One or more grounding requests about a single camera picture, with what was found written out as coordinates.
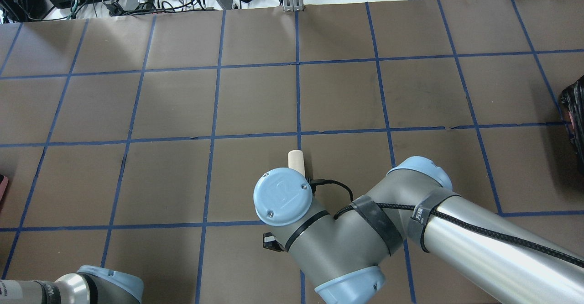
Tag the white hand brush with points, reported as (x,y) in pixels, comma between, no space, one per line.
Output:
(295,161)

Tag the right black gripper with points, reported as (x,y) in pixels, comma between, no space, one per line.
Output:
(269,241)

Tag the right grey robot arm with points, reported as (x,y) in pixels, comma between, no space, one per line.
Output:
(340,254)

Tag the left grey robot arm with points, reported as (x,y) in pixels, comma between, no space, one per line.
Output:
(89,285)

